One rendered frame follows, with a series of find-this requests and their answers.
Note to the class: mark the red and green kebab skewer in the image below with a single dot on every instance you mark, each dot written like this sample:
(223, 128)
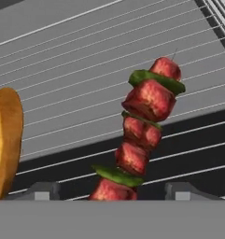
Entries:
(145, 124)

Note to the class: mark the golden baguette bread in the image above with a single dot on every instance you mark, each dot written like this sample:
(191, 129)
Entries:
(5, 143)

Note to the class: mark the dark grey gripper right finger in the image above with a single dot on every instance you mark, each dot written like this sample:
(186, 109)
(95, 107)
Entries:
(182, 190)

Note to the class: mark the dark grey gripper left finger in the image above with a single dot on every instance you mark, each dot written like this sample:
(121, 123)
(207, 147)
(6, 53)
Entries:
(42, 190)

